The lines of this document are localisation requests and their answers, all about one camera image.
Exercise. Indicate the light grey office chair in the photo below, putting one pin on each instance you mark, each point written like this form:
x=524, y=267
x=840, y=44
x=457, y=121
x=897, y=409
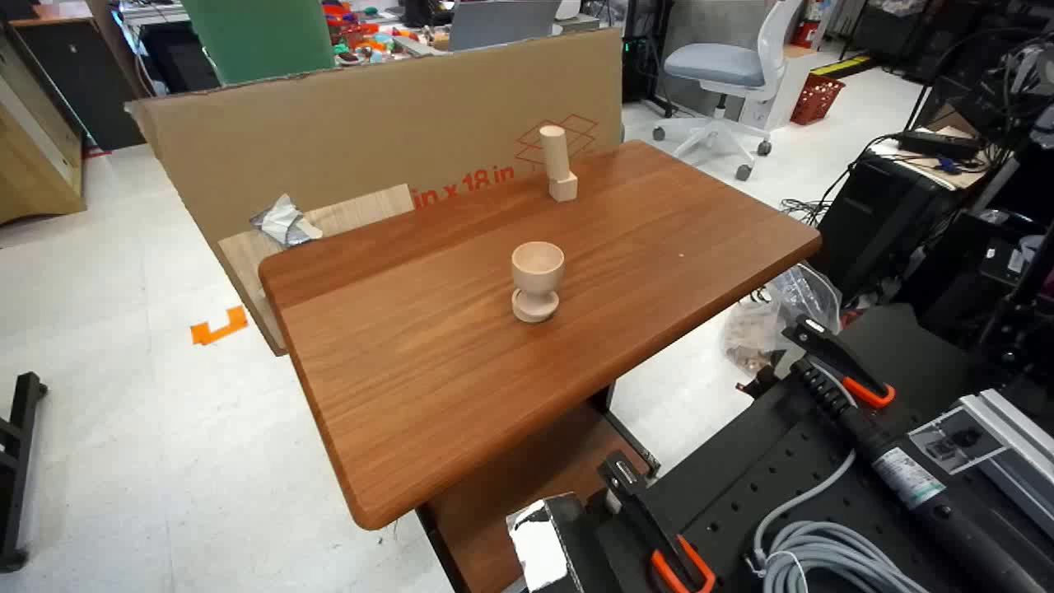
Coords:
x=712, y=65

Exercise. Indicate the green board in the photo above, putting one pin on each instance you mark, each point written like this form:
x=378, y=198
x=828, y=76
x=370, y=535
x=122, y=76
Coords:
x=259, y=37

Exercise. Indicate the wooden cylinder peg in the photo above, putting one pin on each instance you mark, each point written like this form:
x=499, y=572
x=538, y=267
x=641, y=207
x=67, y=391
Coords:
x=551, y=150

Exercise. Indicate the wooden goblet cup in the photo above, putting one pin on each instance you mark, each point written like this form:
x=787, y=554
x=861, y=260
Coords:
x=538, y=276

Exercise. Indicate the light wooden cabinet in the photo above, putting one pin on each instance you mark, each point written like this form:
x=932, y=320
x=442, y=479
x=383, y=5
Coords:
x=34, y=154

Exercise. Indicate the black floor stand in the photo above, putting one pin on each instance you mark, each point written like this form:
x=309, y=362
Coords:
x=20, y=441

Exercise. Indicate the large cardboard sheet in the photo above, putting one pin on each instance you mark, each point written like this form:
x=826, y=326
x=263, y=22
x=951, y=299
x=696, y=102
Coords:
x=383, y=121

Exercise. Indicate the black equipment rack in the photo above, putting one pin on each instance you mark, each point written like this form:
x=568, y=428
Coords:
x=1009, y=285

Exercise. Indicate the wooden lower table shelf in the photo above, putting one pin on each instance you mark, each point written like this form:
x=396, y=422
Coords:
x=516, y=464

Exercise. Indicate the aluminium extrusion rail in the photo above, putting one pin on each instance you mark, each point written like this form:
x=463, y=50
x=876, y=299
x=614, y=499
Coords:
x=1021, y=451

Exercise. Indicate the clear plastic bag with paper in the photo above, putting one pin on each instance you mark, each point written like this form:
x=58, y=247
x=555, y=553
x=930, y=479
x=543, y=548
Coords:
x=288, y=222

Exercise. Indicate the black utility cart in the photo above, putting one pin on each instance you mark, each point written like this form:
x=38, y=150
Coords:
x=876, y=218

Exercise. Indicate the crumpled clear plastic bag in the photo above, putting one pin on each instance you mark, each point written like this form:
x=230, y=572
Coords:
x=796, y=299

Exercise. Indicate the colourful clutter pile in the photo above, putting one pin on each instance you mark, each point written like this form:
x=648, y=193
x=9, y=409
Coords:
x=375, y=35

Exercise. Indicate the black pole with label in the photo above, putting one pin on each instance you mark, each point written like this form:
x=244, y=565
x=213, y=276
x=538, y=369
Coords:
x=968, y=530

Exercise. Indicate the small wooden cube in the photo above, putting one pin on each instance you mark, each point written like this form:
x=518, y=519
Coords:
x=564, y=193

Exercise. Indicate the grey monitor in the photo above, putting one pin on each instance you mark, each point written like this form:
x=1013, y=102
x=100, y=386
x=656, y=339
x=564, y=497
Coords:
x=499, y=22

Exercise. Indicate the grey printed paper sheet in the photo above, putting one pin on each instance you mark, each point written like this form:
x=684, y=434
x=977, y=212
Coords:
x=955, y=441

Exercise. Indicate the red plastic bin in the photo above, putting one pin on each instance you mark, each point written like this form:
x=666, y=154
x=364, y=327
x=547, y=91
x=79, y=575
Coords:
x=814, y=102

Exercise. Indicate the black cabinet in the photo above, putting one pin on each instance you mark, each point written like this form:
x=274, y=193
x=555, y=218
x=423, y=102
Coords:
x=78, y=76

